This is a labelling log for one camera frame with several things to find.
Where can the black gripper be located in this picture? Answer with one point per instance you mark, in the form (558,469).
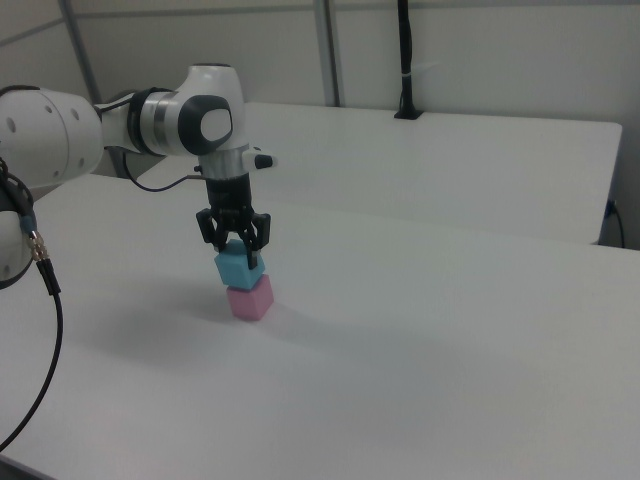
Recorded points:
(229,195)

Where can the blue cube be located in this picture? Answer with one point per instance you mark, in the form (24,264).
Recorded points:
(232,270)

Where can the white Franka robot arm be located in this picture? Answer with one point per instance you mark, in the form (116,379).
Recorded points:
(50,135)

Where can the pink cube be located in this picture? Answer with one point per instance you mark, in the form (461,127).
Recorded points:
(247,302)

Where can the grey metal frame post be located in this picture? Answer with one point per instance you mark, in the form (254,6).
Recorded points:
(330,50)

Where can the slanted grey metal post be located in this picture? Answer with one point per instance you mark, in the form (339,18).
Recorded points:
(80,40)

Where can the black camera pole with base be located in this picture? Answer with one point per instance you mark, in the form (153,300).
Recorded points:
(405,50)

